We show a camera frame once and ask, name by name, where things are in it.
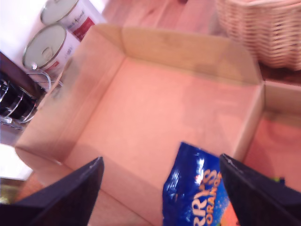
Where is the woven wicker basket with handle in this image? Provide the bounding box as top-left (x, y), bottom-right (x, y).
top-left (215, 0), bottom-right (301, 71)

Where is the tin can with red label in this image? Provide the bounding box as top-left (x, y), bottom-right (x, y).
top-left (40, 0), bottom-right (97, 43)

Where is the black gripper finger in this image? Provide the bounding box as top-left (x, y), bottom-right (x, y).
top-left (14, 156), bottom-right (104, 226)
top-left (220, 153), bottom-right (301, 226)

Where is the wire stick holder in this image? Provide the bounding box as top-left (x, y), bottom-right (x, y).
top-left (0, 63), bottom-right (64, 129)

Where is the tin can with white label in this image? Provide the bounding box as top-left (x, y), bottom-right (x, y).
top-left (23, 23), bottom-right (78, 76)

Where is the blue Terry's orange bag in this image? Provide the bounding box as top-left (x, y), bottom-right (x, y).
top-left (162, 141), bottom-right (240, 226)

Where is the open brown cardboard box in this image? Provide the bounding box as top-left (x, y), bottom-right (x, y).
top-left (15, 23), bottom-right (301, 226)

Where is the dark brown wooden block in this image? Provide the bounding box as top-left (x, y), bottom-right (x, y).
top-left (0, 52), bottom-right (45, 99)

